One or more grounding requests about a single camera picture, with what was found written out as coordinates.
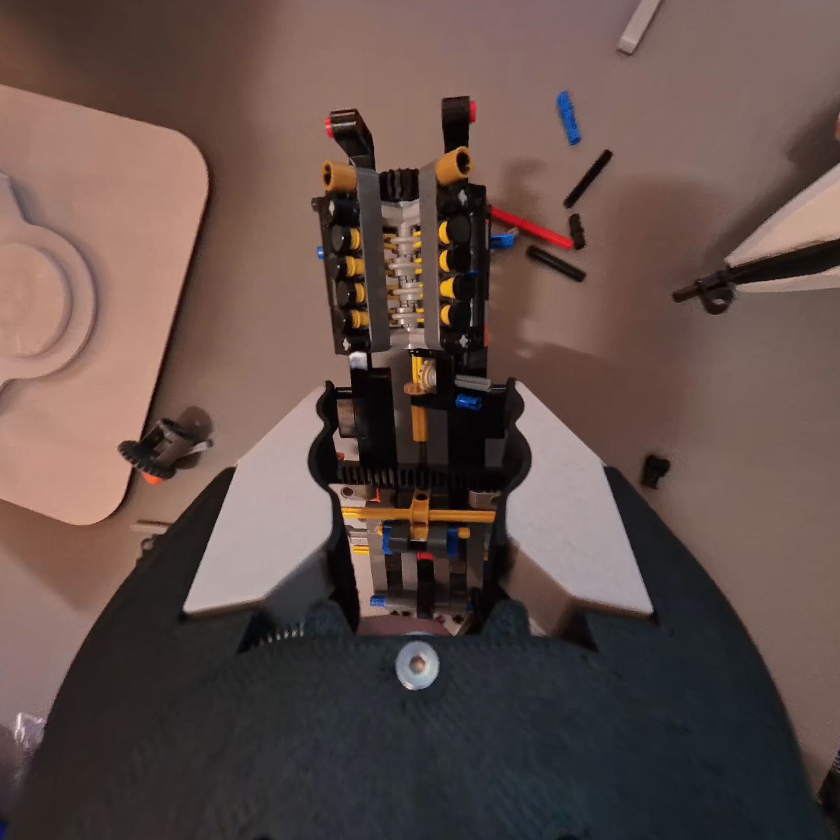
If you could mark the black lego bush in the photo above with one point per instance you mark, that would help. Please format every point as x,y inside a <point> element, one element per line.
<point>577,232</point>

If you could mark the small black lego connector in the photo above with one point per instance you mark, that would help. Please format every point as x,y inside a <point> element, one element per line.
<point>656,471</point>

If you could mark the light grey lego piece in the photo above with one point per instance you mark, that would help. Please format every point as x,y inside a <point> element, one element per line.
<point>638,29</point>

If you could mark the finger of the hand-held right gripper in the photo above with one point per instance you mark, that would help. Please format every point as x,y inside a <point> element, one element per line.
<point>807,279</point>
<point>800,223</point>

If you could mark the clear plastic bag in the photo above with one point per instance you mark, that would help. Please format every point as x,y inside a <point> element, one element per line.
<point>19,754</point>

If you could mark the partly built lego vehicle chassis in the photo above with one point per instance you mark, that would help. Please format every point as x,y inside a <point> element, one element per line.
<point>374,426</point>

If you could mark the blue lego pin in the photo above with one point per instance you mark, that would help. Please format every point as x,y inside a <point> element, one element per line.
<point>569,118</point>

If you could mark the long red lego axle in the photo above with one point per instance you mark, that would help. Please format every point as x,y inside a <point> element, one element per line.
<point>535,228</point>

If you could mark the dark grey lego gear assembly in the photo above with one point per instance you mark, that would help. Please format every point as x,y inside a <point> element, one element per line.
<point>167,446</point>

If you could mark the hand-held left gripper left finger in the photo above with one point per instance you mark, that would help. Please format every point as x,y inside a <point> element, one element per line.
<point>262,525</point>

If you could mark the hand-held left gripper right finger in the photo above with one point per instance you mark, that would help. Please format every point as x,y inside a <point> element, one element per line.
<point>571,531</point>

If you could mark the black lego axle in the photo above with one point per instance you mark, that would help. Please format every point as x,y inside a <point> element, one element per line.
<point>556,264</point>
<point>587,179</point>

